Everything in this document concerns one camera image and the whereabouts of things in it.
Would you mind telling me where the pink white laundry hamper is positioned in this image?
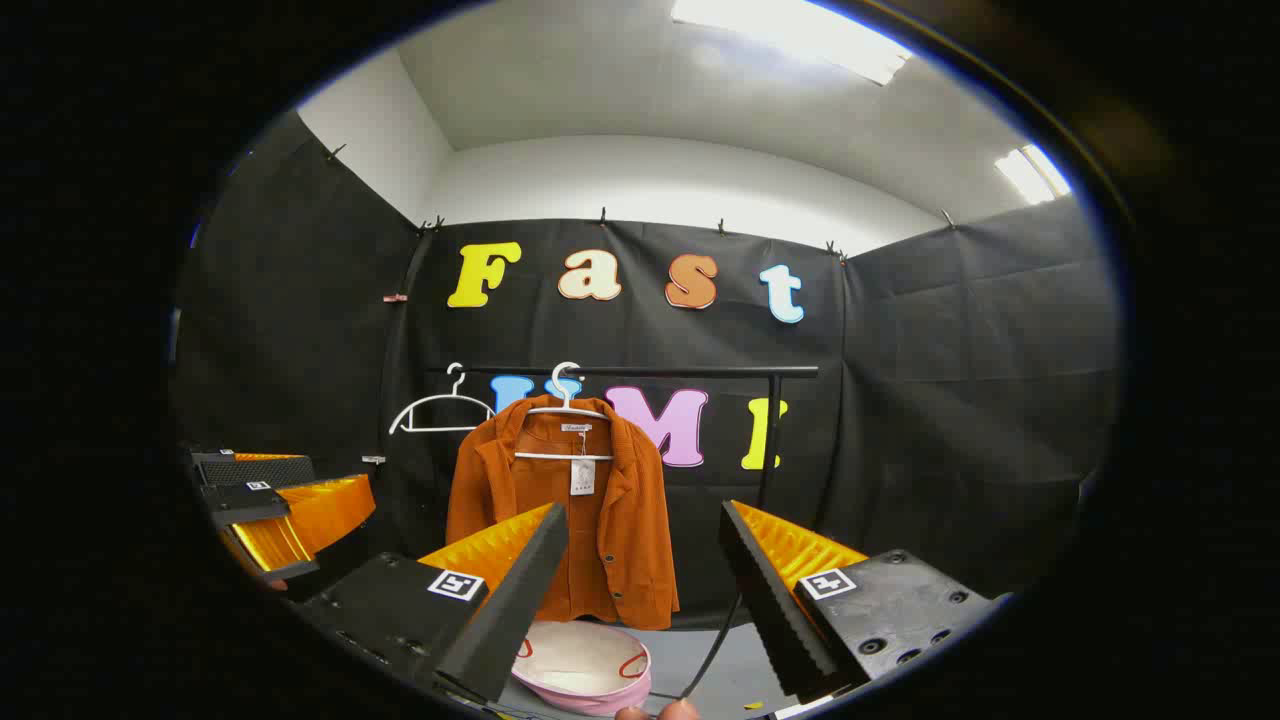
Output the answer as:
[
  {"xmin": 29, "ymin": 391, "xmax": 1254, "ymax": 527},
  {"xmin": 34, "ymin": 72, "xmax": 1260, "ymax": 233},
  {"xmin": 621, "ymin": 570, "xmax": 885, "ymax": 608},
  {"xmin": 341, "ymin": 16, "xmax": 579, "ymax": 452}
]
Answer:
[{"xmin": 512, "ymin": 620, "xmax": 653, "ymax": 716}]

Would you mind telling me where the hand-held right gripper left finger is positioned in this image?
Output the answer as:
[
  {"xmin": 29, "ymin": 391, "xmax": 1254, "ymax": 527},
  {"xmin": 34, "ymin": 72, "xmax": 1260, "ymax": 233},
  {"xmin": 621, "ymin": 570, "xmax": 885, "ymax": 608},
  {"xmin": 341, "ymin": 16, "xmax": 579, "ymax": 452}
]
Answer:
[{"xmin": 300, "ymin": 502, "xmax": 571, "ymax": 706}]

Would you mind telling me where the row of black binder clips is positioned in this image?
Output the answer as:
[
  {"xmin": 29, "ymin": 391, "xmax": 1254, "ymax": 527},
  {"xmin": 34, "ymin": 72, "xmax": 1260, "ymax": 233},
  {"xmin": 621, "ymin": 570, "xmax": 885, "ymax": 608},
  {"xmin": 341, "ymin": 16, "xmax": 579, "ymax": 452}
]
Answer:
[{"xmin": 325, "ymin": 143, "xmax": 958, "ymax": 265}]

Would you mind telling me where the empty white plastic hanger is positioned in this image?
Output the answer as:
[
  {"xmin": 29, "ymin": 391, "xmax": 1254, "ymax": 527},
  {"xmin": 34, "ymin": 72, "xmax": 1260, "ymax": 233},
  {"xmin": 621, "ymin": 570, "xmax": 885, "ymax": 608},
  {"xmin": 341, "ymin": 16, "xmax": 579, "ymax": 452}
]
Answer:
[{"xmin": 388, "ymin": 363, "xmax": 498, "ymax": 436}]

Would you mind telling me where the black clothes rack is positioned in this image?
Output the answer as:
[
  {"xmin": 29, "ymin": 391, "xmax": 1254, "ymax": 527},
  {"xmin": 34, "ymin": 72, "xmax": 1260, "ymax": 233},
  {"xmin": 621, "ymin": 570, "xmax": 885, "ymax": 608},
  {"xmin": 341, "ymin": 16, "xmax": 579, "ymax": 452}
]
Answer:
[{"xmin": 428, "ymin": 365, "xmax": 821, "ymax": 701}]

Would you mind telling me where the white plastic clothes hanger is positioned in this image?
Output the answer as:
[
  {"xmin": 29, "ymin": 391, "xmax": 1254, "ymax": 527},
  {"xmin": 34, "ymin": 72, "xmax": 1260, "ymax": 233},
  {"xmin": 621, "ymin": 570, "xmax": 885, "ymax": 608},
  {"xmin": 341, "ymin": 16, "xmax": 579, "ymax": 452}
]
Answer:
[{"xmin": 515, "ymin": 362, "xmax": 616, "ymax": 463}]

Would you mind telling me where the small ceiling light panel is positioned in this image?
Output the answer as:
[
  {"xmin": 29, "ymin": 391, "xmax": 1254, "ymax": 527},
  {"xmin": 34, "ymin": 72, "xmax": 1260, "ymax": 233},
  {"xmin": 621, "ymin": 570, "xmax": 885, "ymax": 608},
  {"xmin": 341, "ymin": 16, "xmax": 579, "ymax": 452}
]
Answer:
[{"xmin": 995, "ymin": 144, "xmax": 1073, "ymax": 206}]

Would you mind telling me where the long ceiling light panel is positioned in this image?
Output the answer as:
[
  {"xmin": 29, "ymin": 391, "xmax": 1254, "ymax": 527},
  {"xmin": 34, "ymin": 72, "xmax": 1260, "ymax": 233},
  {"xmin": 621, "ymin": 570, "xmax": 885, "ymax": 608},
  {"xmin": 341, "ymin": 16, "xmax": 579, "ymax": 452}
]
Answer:
[{"xmin": 670, "ymin": 0, "xmax": 913, "ymax": 87}]

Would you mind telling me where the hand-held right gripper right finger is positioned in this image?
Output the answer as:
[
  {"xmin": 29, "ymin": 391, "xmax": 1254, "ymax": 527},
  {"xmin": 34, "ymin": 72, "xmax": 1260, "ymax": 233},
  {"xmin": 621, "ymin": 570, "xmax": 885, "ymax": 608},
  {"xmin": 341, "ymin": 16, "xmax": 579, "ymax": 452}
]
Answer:
[{"xmin": 718, "ymin": 500, "xmax": 1001, "ymax": 706}]

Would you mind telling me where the orange corduroy jacket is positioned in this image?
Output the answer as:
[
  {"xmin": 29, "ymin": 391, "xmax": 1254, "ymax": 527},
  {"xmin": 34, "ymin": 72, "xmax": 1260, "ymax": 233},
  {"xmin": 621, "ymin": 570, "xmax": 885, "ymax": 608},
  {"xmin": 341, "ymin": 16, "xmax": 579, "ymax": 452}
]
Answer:
[{"xmin": 445, "ymin": 395, "xmax": 681, "ymax": 631}]

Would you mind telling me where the black backdrop cloth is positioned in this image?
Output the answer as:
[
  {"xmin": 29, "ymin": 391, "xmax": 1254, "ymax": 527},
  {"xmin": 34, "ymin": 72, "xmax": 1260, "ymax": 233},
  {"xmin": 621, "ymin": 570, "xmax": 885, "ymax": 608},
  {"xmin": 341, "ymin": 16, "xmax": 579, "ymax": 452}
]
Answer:
[{"xmin": 172, "ymin": 108, "xmax": 1121, "ymax": 631}]

